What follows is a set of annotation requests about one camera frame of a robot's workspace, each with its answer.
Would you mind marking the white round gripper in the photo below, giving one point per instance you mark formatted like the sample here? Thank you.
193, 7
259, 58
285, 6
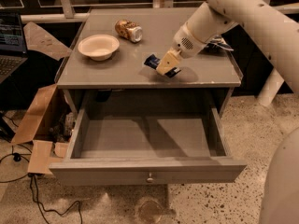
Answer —
189, 45

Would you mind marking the dark blue rxbar wrapper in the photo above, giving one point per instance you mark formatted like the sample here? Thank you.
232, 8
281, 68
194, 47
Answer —
152, 61

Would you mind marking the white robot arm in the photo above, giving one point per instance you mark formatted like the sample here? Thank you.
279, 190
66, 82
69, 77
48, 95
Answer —
277, 37

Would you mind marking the grey open top drawer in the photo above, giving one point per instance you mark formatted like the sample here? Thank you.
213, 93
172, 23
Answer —
122, 136

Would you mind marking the round metal drawer knob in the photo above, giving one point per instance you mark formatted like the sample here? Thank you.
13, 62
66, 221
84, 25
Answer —
150, 179

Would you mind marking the blue white chip bag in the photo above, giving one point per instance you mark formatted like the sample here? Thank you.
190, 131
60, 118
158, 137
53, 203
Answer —
219, 42

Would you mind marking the gold crushed drink can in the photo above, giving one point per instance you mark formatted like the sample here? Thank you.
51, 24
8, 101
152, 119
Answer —
129, 30

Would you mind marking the grey cabinet table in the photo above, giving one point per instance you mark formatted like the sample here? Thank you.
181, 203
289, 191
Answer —
125, 69

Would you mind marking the white paper bowl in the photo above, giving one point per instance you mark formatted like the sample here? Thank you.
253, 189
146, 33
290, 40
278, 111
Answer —
98, 47

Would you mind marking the white metal railing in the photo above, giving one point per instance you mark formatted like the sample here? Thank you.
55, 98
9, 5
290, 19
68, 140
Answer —
65, 3

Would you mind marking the brown cardboard flap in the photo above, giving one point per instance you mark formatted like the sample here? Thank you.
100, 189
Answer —
38, 39

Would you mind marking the open black laptop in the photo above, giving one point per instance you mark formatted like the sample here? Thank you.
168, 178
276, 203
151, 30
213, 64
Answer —
13, 49

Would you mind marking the brown cardboard box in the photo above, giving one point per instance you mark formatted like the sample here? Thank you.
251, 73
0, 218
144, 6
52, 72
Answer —
43, 127

